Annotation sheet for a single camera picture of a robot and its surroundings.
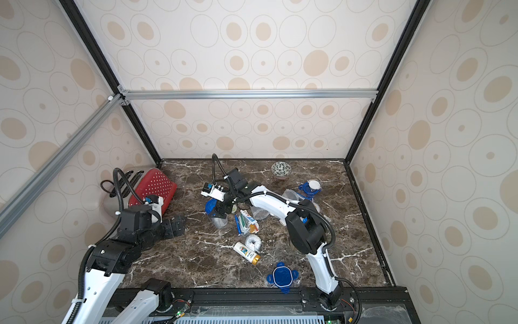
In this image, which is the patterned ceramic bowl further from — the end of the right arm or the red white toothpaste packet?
the end of the right arm

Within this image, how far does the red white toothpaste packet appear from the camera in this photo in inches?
35.0

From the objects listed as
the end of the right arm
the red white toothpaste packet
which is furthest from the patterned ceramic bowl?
the end of the right arm

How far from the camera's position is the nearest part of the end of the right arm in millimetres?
776
